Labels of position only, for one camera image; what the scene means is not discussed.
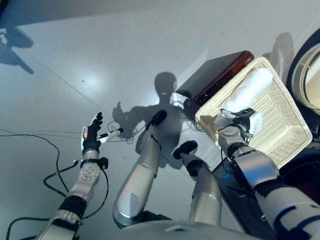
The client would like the silver left robot leg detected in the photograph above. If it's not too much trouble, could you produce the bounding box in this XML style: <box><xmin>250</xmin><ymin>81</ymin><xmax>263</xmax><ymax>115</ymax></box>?
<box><xmin>112</xmin><ymin>109</ymin><xmax>168</xmax><ymax>230</ymax></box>

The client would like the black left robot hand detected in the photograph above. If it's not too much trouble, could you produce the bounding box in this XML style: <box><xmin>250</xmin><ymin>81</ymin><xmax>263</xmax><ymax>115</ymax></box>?
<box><xmin>80</xmin><ymin>111</ymin><xmax>124</xmax><ymax>153</ymax></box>

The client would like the dark glossy stool box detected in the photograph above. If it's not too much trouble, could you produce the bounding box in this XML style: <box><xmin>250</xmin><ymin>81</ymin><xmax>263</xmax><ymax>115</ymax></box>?
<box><xmin>174</xmin><ymin>50</ymin><xmax>256</xmax><ymax>121</ymax></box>

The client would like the silver robot leg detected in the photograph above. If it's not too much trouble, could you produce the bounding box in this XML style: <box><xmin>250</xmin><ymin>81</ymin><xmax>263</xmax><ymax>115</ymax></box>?
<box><xmin>112</xmin><ymin>109</ymin><xmax>168</xmax><ymax>230</ymax></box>
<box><xmin>172</xmin><ymin>140</ymin><xmax>224</xmax><ymax>224</ymax></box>

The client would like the round washing machine door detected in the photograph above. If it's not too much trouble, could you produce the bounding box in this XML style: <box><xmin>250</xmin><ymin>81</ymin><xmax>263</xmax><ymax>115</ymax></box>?
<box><xmin>285</xmin><ymin>30</ymin><xmax>320</xmax><ymax>111</ymax></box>

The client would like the grey robot torso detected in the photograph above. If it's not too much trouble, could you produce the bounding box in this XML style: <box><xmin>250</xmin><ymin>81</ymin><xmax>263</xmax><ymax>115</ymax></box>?
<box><xmin>119</xmin><ymin>219</ymin><xmax>276</xmax><ymax>240</ymax></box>

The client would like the white cloth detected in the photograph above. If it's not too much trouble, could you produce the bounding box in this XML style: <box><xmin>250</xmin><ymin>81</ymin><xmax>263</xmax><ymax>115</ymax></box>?
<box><xmin>219</xmin><ymin>67</ymin><xmax>274</xmax><ymax>114</ymax></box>

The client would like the cream wicker laundry basket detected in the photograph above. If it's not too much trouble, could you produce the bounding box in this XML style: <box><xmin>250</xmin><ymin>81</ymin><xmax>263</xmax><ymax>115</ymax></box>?
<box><xmin>194</xmin><ymin>56</ymin><xmax>314</xmax><ymax>171</ymax></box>

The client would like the silver right robot leg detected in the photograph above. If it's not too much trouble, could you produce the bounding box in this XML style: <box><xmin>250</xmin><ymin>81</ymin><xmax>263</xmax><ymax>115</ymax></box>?
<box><xmin>172</xmin><ymin>140</ymin><xmax>224</xmax><ymax>224</ymax></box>

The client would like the thin black floor cable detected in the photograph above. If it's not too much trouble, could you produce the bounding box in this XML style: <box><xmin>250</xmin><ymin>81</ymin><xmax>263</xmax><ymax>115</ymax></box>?
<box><xmin>0</xmin><ymin>133</ymin><xmax>61</xmax><ymax>174</ymax></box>

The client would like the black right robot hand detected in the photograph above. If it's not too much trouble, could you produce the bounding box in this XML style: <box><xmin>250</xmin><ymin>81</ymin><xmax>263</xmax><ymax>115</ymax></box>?
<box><xmin>215</xmin><ymin>107</ymin><xmax>264</xmax><ymax>135</ymax></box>

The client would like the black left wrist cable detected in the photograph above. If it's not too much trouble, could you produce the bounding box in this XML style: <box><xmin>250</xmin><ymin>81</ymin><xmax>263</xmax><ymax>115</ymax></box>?
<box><xmin>6</xmin><ymin>159</ymin><xmax>110</xmax><ymax>240</ymax></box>

